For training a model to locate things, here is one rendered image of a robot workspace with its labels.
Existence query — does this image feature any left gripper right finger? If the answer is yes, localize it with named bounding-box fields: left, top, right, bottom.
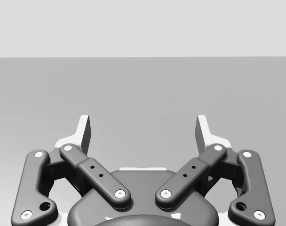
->
left=155, top=114, right=276, bottom=226

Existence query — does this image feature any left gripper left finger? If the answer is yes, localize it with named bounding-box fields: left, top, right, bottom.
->
left=10, top=114, right=132, bottom=226

